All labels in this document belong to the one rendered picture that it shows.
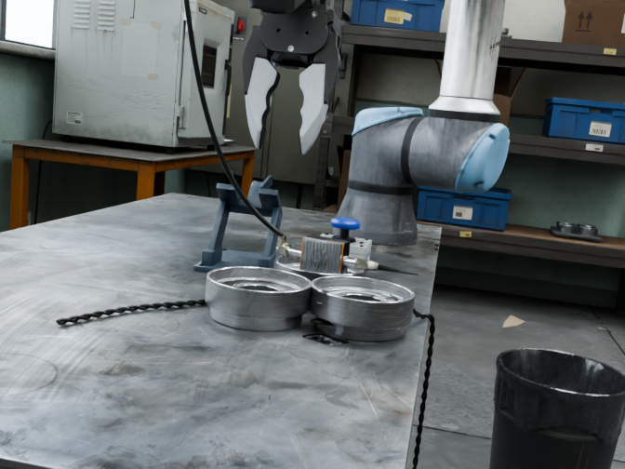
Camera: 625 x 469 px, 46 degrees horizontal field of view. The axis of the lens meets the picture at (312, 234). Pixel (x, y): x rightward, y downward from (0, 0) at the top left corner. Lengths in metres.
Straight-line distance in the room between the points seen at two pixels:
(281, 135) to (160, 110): 1.71
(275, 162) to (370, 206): 3.41
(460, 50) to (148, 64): 2.00
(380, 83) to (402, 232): 3.56
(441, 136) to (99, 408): 0.81
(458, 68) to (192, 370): 0.76
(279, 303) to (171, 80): 2.37
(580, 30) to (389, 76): 1.20
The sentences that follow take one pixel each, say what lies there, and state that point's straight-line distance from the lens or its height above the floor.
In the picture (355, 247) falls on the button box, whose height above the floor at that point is 0.84.
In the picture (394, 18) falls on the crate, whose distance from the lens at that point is 4.31.
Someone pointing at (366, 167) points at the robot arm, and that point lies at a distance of 1.26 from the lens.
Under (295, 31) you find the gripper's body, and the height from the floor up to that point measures 1.09.
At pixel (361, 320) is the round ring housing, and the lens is 0.70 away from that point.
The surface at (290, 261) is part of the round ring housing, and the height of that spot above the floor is 0.83.
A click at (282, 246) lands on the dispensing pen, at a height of 0.86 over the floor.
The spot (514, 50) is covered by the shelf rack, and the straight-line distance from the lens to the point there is 4.18.
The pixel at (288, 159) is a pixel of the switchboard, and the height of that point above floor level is 0.70.
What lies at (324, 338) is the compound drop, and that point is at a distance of 0.70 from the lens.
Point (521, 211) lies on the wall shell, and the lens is 4.79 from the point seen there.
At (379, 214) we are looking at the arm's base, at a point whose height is 0.85.
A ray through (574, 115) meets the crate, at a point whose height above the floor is 1.13.
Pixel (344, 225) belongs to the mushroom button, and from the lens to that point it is 0.96.
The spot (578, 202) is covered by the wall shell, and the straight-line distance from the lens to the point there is 4.82.
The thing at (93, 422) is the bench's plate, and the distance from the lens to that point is 0.51.
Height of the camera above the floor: 1.01
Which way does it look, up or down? 9 degrees down
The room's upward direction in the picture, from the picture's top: 6 degrees clockwise
